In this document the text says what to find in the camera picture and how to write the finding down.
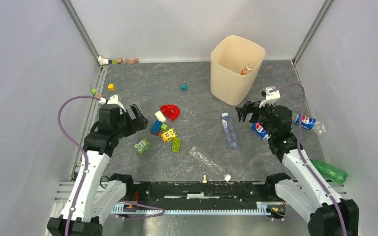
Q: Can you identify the green plastic bottle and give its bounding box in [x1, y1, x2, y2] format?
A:
[311, 160, 348, 184]

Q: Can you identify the crushed Pepsi bottle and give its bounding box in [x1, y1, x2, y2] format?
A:
[292, 114, 327, 135]

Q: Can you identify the clear bottle purple label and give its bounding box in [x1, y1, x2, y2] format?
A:
[221, 113, 240, 149]

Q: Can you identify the yellow cube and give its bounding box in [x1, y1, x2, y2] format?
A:
[108, 84, 115, 91]

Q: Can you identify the green face brick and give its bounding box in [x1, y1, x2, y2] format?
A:
[133, 138, 150, 154]

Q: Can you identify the green flat brick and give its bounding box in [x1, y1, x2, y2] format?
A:
[171, 138, 181, 153]

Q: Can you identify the purple cable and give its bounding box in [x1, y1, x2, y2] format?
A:
[57, 95, 102, 236]
[270, 82, 348, 236]

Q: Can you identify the red horseshoe toy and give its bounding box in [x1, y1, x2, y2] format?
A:
[160, 104, 180, 121]

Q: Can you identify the small green block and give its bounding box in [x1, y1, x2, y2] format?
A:
[160, 123, 168, 131]

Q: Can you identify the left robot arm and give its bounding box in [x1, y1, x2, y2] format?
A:
[47, 104, 149, 236]

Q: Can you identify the blue toy brick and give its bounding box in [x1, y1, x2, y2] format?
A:
[151, 120, 163, 136]

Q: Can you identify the Pepsi bottle blue label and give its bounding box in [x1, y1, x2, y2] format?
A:
[252, 122, 270, 140]

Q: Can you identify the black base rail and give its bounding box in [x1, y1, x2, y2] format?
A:
[122, 181, 283, 210]

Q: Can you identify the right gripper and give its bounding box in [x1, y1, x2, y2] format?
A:
[235, 98, 276, 137]

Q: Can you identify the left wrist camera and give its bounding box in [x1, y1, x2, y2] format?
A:
[99, 95, 126, 114]

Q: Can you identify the beige plastic bin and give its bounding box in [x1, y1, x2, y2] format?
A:
[210, 35, 266, 106]

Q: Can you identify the clear long plastic bottle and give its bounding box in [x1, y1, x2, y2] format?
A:
[187, 145, 232, 182]

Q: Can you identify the wooden arch block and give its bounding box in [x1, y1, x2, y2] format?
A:
[124, 58, 139, 64]

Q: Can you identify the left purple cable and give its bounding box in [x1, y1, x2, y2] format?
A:
[57, 95, 102, 236]

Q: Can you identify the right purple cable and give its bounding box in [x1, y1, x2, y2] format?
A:
[270, 82, 348, 236]

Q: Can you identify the yellow number brick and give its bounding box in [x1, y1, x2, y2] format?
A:
[161, 128, 177, 142]

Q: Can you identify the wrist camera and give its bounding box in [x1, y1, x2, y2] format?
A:
[259, 86, 281, 108]
[99, 95, 126, 114]

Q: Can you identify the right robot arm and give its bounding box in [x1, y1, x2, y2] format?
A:
[236, 101, 359, 236]

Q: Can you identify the white arch block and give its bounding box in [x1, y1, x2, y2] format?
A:
[98, 56, 109, 66]

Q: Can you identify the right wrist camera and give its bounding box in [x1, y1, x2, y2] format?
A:
[259, 86, 281, 108]

